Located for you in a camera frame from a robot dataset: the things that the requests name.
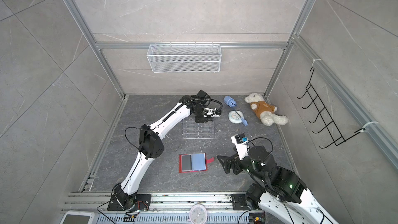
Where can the grey credit card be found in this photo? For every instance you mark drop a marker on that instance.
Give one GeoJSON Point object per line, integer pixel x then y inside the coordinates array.
{"type": "Point", "coordinates": [185, 163]}

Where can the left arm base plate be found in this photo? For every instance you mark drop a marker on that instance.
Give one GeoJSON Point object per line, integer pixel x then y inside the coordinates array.
{"type": "Point", "coordinates": [139, 202]}

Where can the white wire mesh basket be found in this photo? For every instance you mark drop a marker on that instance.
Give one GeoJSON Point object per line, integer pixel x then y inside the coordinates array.
{"type": "Point", "coordinates": [185, 58]}

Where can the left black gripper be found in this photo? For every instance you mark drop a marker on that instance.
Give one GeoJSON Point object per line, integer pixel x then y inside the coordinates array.
{"type": "Point", "coordinates": [200, 120]}

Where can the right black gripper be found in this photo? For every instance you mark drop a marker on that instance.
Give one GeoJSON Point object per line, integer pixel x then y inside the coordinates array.
{"type": "Point", "coordinates": [235, 159]}

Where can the blue plastic bottle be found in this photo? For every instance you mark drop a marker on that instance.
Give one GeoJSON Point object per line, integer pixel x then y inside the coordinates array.
{"type": "Point", "coordinates": [229, 101]}

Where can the white teddy bear brown shirt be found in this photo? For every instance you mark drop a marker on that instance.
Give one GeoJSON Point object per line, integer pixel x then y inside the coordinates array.
{"type": "Point", "coordinates": [264, 111]}

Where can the red card holder wallet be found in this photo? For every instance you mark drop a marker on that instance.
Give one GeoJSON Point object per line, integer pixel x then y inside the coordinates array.
{"type": "Point", "coordinates": [208, 161]}

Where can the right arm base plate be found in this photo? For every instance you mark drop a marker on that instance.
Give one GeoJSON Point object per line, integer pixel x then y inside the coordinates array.
{"type": "Point", "coordinates": [239, 202]}

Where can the white tablet device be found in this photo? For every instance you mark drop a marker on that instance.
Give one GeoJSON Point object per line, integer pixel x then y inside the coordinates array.
{"type": "Point", "coordinates": [76, 217]}

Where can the clear acrylic organizer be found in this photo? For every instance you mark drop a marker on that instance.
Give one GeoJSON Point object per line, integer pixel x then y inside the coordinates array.
{"type": "Point", "coordinates": [192, 130]}

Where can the blue credit card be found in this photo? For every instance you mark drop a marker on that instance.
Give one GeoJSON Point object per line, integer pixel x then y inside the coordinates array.
{"type": "Point", "coordinates": [199, 162]}

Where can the black wall hook rack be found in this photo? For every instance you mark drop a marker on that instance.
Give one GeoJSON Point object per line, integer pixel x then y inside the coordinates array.
{"type": "Point", "coordinates": [324, 116]}

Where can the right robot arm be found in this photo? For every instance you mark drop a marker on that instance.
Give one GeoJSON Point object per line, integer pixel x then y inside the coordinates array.
{"type": "Point", "coordinates": [276, 190]}

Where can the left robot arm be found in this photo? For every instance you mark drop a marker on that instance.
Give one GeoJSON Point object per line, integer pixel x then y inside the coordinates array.
{"type": "Point", "coordinates": [150, 146]}

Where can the white round clock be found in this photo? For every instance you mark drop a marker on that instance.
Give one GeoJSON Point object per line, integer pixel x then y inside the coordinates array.
{"type": "Point", "coordinates": [198, 214]}

